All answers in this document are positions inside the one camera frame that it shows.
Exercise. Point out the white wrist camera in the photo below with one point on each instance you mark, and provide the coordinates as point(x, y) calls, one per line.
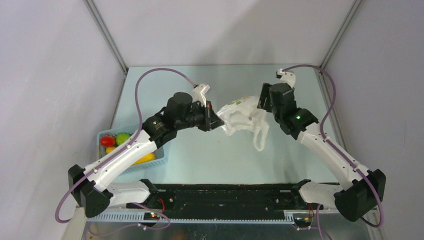
point(286, 77)
point(199, 93)

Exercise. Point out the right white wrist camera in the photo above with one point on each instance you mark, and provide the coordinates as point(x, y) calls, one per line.
point(286, 77)

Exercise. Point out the light blue plastic basket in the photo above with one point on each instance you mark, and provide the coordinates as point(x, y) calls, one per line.
point(160, 154)

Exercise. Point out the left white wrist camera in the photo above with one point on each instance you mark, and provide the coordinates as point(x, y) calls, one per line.
point(199, 93)

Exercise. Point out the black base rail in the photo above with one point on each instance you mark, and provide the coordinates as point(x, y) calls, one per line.
point(230, 202)

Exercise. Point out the left aluminium frame post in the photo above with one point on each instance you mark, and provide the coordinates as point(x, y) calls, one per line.
point(106, 34)

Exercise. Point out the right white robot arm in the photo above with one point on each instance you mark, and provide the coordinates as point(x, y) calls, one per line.
point(359, 189)

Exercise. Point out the fake green fruit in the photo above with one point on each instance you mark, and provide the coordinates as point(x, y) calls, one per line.
point(121, 137)

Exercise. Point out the fake yellow lemon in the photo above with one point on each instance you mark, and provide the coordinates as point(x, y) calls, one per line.
point(109, 149)

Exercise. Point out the fake red apple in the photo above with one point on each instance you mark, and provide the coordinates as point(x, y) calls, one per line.
point(107, 141)

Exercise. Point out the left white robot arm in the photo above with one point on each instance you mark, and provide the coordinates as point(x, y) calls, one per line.
point(91, 186)

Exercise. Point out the right aluminium frame post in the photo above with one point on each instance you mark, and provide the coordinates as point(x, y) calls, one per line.
point(351, 14)

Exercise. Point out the white plastic bag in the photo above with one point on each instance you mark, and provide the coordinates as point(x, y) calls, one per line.
point(244, 114)

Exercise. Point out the aluminium frame post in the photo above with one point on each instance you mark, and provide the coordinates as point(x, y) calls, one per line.
point(106, 34)
point(351, 14)

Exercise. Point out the fake yellow mango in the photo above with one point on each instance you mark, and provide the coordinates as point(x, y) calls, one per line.
point(147, 158)

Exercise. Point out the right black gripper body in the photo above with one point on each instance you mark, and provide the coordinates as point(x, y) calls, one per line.
point(268, 106)

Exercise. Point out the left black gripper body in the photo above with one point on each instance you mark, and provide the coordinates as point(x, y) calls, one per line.
point(199, 116)

